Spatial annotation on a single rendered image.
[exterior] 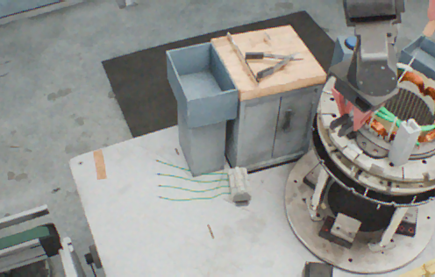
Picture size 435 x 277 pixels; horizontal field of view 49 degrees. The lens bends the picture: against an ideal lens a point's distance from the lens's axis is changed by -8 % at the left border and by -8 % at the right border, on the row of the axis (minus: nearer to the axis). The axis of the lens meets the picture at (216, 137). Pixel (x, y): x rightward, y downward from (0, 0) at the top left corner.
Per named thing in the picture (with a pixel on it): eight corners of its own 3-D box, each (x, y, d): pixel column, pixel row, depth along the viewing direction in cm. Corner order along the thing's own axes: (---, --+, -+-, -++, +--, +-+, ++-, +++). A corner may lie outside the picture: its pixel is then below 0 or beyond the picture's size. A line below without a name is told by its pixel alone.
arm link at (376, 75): (401, -24, 64) (341, -18, 68) (406, 20, 57) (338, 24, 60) (407, 46, 72) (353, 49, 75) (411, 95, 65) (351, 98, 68)
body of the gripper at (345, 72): (371, 115, 74) (384, 79, 69) (325, 77, 80) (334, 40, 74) (396, 99, 77) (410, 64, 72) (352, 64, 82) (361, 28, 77)
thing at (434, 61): (461, 159, 130) (502, 84, 108) (445, 181, 124) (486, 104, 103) (394, 111, 141) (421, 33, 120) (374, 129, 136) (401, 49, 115)
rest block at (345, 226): (336, 218, 112) (341, 206, 108) (358, 228, 110) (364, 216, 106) (329, 233, 109) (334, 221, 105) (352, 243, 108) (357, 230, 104)
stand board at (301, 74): (239, 102, 105) (240, 93, 103) (210, 46, 117) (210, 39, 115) (324, 82, 109) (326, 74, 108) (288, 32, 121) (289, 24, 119)
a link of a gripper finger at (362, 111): (352, 145, 81) (367, 104, 74) (323, 119, 85) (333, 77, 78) (378, 129, 84) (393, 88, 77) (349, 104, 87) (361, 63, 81)
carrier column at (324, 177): (311, 214, 115) (329, 156, 99) (307, 206, 117) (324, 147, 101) (321, 211, 116) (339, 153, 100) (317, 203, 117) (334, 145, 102)
